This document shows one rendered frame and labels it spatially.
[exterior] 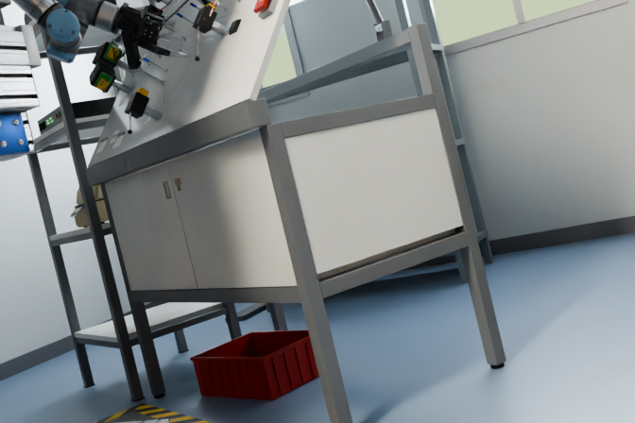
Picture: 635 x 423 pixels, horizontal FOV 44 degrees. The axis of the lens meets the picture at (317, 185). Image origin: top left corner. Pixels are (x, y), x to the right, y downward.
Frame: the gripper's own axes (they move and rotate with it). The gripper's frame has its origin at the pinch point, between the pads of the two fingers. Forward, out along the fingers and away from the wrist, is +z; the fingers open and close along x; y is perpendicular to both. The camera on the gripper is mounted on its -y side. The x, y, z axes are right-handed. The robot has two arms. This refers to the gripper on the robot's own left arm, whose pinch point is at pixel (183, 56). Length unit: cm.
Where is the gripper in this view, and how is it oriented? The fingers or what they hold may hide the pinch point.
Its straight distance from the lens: 219.9
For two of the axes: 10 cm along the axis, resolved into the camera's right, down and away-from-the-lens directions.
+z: 9.2, 3.6, 1.6
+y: 3.9, -7.9, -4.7
